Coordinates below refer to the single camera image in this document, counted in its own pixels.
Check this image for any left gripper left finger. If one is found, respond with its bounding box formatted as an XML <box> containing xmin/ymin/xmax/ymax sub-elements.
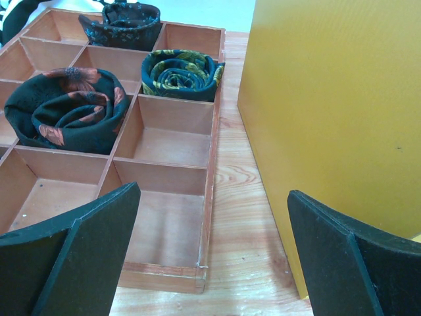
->
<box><xmin>1</xmin><ymin>182</ymin><xmax>141</xmax><ymax>315</ymax></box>

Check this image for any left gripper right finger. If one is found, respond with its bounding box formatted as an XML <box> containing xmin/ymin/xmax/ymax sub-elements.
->
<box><xmin>287</xmin><ymin>190</ymin><xmax>420</xmax><ymax>316</ymax></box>

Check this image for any yellow shelf cabinet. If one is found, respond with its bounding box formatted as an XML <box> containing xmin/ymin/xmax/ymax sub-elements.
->
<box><xmin>237</xmin><ymin>1</ymin><xmax>420</xmax><ymax>298</ymax></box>

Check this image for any wooden divided tray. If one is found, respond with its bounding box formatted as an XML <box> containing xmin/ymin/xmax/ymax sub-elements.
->
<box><xmin>1</xmin><ymin>8</ymin><xmax>221</xmax><ymax>294</ymax></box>

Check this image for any rolled black belt middle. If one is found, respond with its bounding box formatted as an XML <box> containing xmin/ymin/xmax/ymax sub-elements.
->
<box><xmin>5</xmin><ymin>67</ymin><xmax>130</xmax><ymax>155</ymax></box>

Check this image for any rolled black belt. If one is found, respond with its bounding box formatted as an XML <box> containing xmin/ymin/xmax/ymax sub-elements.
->
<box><xmin>78</xmin><ymin>1</ymin><xmax>162</xmax><ymax>51</ymax></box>
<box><xmin>5</xmin><ymin>67</ymin><xmax>130</xmax><ymax>155</ymax></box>

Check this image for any rolled green belt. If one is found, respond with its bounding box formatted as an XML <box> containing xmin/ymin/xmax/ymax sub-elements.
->
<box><xmin>141</xmin><ymin>49</ymin><xmax>225</xmax><ymax>102</ymax></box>

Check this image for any rolled black belt top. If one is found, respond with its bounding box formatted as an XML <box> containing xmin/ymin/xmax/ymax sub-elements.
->
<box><xmin>78</xmin><ymin>1</ymin><xmax>162</xmax><ymax>51</ymax></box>

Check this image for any striped cloth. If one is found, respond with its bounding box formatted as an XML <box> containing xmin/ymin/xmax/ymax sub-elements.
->
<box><xmin>0</xmin><ymin>0</ymin><xmax>109</xmax><ymax>45</ymax></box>

